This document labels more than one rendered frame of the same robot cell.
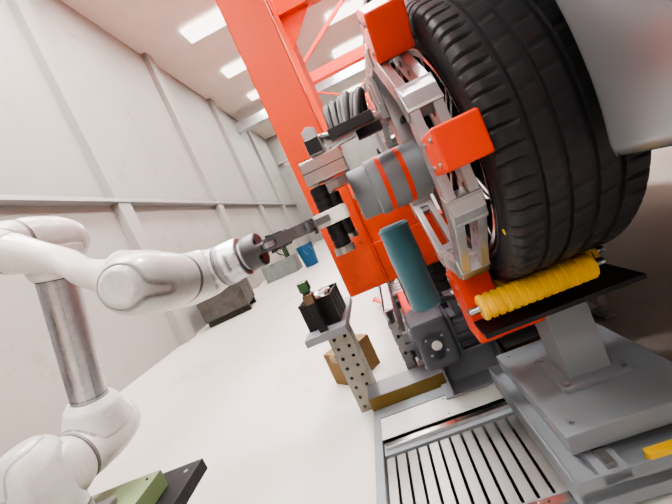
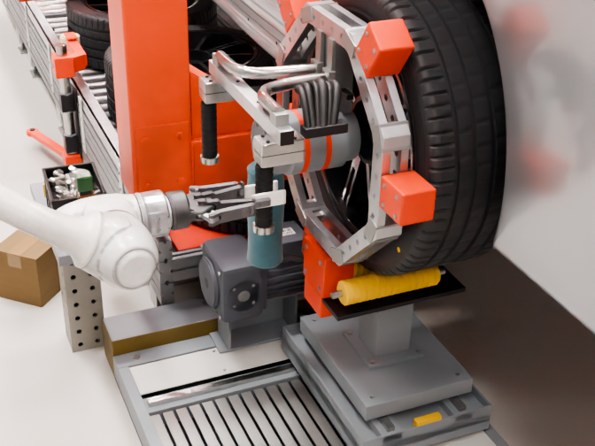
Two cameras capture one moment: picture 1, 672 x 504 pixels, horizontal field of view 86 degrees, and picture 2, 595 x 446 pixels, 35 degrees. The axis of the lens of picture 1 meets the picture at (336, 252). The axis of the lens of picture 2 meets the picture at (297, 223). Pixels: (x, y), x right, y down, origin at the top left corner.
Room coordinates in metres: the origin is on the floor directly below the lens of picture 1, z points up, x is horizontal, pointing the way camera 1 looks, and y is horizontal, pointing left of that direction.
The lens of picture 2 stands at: (-0.69, 0.78, 1.70)
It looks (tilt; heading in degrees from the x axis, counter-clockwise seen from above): 30 degrees down; 328
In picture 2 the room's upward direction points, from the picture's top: 2 degrees clockwise
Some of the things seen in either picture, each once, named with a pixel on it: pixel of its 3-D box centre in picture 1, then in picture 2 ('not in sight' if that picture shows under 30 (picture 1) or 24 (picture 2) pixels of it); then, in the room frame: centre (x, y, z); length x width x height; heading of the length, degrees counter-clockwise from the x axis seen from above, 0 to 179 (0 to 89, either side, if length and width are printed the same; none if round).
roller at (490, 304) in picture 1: (534, 287); (389, 282); (0.75, -0.36, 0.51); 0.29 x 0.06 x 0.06; 83
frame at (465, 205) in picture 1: (421, 166); (335, 134); (0.88, -0.27, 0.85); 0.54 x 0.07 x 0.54; 173
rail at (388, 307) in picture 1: (385, 274); (81, 102); (2.67, -0.27, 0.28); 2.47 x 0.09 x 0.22; 173
